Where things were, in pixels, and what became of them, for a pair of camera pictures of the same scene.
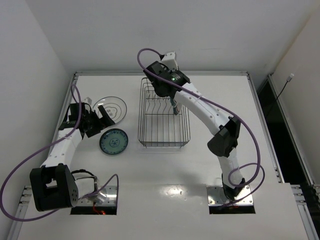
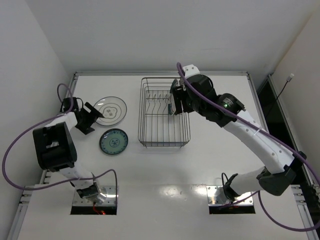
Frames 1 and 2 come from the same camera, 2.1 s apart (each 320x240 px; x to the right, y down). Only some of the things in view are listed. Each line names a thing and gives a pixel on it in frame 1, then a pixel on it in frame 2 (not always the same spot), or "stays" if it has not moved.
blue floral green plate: [113, 141] stays
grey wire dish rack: [158, 124] stays
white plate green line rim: [115, 107] stays
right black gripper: [174, 104] to [179, 100]
